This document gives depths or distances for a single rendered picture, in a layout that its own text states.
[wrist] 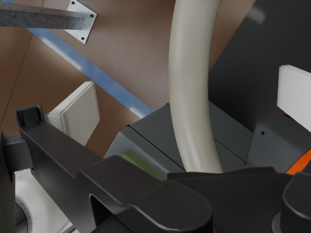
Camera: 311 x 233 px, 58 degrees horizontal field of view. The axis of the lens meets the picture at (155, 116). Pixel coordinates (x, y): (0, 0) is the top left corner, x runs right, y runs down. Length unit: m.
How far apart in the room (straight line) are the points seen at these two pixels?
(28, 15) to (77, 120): 1.36
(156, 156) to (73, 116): 0.67
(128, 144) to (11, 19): 0.87
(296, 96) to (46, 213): 0.55
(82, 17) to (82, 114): 1.64
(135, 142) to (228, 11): 0.90
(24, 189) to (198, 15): 0.54
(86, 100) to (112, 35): 1.55
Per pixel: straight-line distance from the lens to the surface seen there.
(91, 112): 0.19
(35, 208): 0.64
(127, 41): 1.68
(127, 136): 0.83
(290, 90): 0.20
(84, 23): 1.83
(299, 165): 1.58
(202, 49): 0.20
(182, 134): 0.22
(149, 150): 0.82
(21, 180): 0.67
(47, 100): 2.11
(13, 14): 1.45
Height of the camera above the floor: 1.47
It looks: 62 degrees down
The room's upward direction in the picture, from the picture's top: 122 degrees counter-clockwise
